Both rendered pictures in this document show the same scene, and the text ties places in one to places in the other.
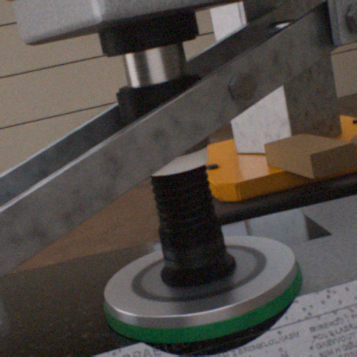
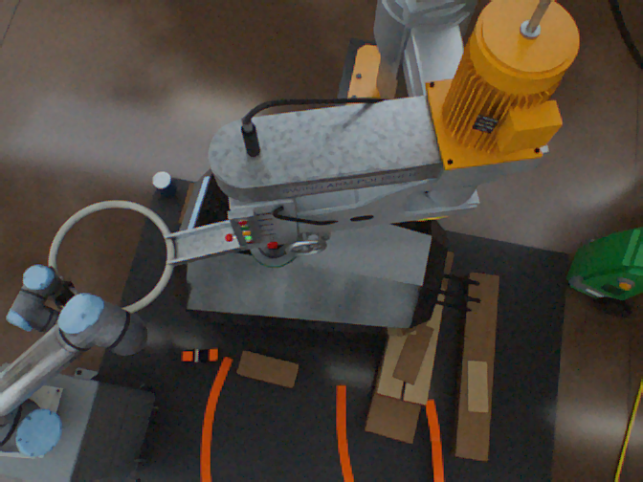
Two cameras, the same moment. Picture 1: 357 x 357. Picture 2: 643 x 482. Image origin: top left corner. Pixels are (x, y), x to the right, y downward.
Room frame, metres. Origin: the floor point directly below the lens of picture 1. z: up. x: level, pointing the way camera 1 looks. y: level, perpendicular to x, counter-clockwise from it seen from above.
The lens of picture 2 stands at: (0.02, -0.43, 3.21)
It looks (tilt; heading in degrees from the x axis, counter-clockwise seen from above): 72 degrees down; 19
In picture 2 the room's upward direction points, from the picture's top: 1 degrees clockwise
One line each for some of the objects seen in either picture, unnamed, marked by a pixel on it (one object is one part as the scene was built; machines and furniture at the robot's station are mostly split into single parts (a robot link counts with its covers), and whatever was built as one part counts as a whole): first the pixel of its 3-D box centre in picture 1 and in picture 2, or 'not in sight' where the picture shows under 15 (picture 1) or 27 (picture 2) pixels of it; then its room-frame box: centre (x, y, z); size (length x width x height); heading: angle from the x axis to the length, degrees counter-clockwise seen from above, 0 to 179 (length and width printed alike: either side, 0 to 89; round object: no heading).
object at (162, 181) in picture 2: not in sight; (164, 184); (0.97, 0.86, 0.08); 0.10 x 0.10 x 0.13
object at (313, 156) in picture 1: (307, 154); not in sight; (1.30, -0.27, 0.81); 0.20 x 0.10 x 0.05; 16
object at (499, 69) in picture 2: not in sight; (503, 86); (0.96, -0.59, 1.90); 0.31 x 0.28 x 0.40; 28
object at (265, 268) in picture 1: (199, 275); (274, 241); (0.66, 0.00, 0.84); 0.21 x 0.21 x 0.01
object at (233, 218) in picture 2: not in sight; (246, 228); (0.53, 0.01, 1.37); 0.08 x 0.03 x 0.28; 118
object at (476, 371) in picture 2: not in sight; (476, 385); (0.49, -1.12, 0.13); 0.25 x 0.10 x 0.01; 17
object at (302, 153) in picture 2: not in sight; (372, 147); (0.83, -0.31, 1.62); 0.96 x 0.25 x 0.17; 118
